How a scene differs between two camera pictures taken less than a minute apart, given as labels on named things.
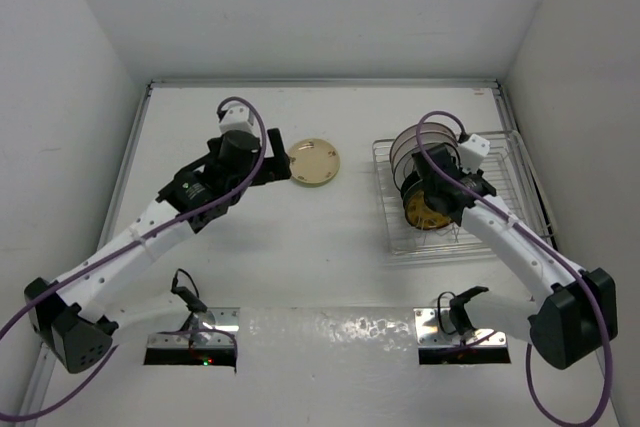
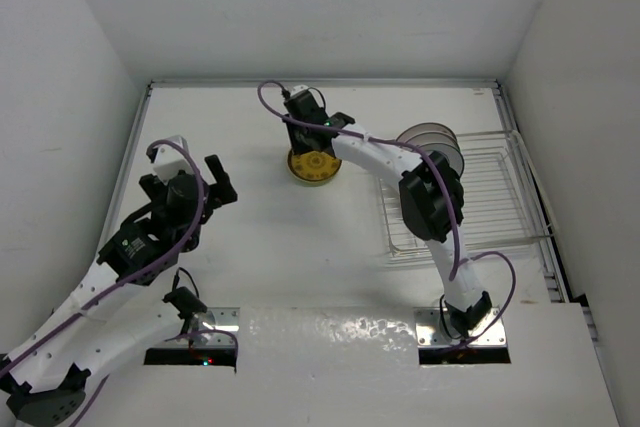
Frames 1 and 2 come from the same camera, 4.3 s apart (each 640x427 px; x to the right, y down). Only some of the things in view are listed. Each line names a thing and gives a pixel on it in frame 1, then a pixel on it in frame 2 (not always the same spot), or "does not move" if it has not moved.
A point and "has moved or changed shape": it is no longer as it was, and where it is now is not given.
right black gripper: [461, 171] → [297, 146]
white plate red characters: [411, 141] does not move
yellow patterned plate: [420, 216] has moved or changed shape
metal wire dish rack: [516, 183] does not move
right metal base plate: [436, 327] does not move
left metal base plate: [212, 327] does not move
